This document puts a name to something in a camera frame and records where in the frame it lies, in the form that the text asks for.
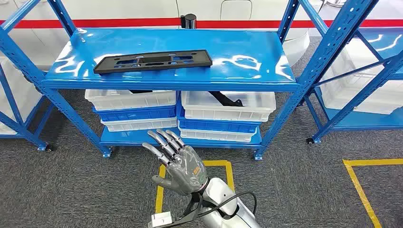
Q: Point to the blue plastic bin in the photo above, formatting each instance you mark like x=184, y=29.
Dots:
x=135, y=114
x=217, y=126

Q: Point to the black part in bin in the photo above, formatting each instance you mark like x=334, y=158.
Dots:
x=225, y=100
x=140, y=91

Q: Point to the blue metal shelf rack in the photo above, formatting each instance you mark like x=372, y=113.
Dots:
x=41, y=146
x=362, y=121
x=189, y=41

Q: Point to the white plastic bin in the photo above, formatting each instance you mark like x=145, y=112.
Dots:
x=126, y=100
x=138, y=125
x=226, y=112
x=214, y=135

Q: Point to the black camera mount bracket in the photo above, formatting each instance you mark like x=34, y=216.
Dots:
x=192, y=210

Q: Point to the white car with red stripe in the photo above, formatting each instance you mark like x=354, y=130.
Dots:
x=126, y=9

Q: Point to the large translucent white bin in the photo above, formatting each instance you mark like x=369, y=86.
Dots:
x=15, y=94
x=362, y=91

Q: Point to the black plastic frame part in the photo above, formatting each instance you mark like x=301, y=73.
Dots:
x=104, y=67

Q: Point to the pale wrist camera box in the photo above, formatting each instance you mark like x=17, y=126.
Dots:
x=160, y=219

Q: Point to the yellow floor tape outline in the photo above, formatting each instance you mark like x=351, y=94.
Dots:
x=362, y=188
x=160, y=195

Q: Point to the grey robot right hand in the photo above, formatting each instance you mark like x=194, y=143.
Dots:
x=185, y=170

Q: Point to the black barrier post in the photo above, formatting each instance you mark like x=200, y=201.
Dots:
x=189, y=21

